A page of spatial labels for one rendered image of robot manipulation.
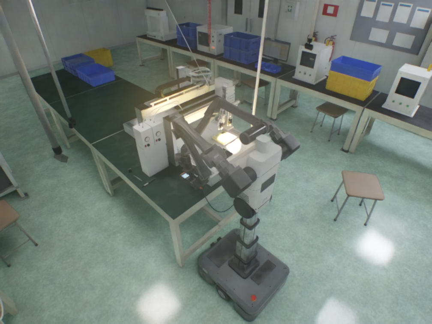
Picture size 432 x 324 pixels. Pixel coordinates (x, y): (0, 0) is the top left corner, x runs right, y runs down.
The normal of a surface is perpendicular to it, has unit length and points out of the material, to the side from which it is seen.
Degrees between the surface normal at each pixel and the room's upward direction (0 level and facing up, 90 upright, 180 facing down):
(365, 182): 1
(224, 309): 0
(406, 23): 90
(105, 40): 90
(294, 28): 90
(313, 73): 90
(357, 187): 2
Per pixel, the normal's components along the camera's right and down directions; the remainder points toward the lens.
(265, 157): 0.00, -0.77
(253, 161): -0.64, 0.04
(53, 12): 0.72, 0.44
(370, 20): -0.70, 0.45
